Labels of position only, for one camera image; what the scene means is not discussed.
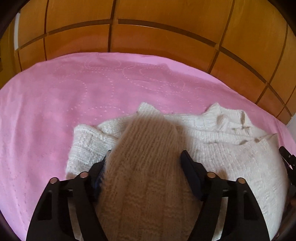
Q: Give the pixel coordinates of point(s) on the white knitted sweater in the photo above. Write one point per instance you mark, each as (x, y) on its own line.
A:
(144, 192)

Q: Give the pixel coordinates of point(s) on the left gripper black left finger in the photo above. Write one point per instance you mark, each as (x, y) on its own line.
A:
(51, 218)

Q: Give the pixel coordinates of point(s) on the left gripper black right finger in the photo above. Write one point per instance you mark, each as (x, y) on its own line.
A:
(244, 219)

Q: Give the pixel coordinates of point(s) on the pink bedspread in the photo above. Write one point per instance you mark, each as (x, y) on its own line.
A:
(41, 106)

